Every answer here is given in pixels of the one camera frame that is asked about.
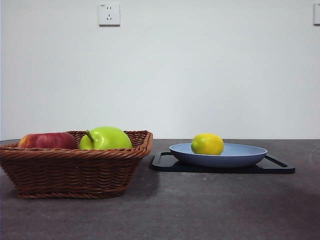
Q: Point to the yellow lemon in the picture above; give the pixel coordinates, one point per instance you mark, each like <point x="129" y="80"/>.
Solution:
<point x="207" y="145"/>

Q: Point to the blue plate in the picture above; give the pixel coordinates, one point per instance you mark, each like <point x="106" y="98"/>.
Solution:
<point x="217" y="160"/>

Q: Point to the brown woven wicker basket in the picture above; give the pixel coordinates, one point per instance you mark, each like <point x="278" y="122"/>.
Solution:
<point x="75" y="172"/>

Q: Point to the black flat tray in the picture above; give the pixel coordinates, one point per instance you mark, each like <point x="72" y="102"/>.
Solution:
<point x="163" y="165"/>

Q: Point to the green apple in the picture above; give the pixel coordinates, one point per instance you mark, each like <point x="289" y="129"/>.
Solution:
<point x="110" y="138"/>

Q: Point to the red apple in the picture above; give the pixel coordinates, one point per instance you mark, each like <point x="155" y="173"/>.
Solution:
<point x="45" y="141"/>

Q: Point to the white wall socket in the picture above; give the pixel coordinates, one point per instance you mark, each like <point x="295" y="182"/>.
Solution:
<point x="109" y="14"/>
<point x="317" y="15"/>

